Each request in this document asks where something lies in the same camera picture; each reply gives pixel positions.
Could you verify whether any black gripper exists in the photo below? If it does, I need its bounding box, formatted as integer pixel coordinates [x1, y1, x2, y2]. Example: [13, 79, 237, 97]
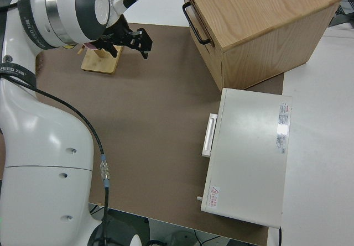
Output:
[96, 15, 153, 61]

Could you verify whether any black metal drawer handle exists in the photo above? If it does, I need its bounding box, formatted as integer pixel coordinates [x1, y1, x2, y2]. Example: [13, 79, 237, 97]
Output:
[181, 2, 215, 45]

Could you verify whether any light wooden drawer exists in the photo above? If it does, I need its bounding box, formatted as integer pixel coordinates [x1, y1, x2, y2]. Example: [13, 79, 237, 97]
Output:
[181, 0, 223, 78]

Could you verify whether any wooden mug rack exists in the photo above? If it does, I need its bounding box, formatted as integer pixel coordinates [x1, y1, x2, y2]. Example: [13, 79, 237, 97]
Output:
[76, 43, 124, 75]

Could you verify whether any brown table mat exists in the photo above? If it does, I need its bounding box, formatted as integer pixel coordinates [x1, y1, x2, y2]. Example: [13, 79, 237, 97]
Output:
[35, 22, 285, 246]

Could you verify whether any light wooden cabinet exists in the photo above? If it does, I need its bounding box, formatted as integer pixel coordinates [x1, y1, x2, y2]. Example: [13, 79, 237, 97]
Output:
[181, 0, 343, 92]

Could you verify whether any white toaster oven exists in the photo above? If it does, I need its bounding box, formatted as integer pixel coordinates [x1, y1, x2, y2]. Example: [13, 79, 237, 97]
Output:
[200, 87, 293, 229]

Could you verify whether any grey round floor stand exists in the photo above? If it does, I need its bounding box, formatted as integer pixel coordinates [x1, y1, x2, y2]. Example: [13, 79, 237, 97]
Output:
[163, 229, 200, 246]

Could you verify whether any white oven door handle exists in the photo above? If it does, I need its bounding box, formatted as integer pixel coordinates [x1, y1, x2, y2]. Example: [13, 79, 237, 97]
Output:
[201, 113, 219, 158]

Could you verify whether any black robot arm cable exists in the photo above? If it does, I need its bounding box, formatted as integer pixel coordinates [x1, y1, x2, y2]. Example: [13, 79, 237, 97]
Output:
[0, 0, 111, 246]

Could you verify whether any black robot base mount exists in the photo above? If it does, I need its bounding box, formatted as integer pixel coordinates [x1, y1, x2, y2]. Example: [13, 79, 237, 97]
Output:
[88, 212, 150, 246]

